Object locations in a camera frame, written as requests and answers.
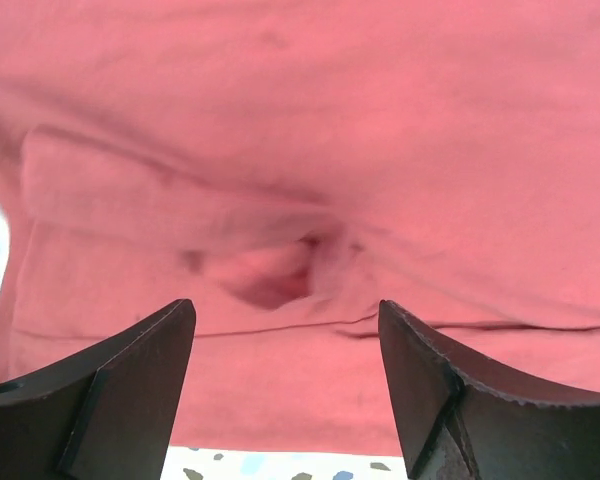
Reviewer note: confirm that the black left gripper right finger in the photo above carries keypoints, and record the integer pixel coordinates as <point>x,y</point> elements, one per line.
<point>462,415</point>

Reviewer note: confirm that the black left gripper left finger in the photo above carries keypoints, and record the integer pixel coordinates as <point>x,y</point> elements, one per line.
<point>106,412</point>

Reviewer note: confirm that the dusty red t-shirt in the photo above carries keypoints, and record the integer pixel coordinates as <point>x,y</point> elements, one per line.
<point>287,165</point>

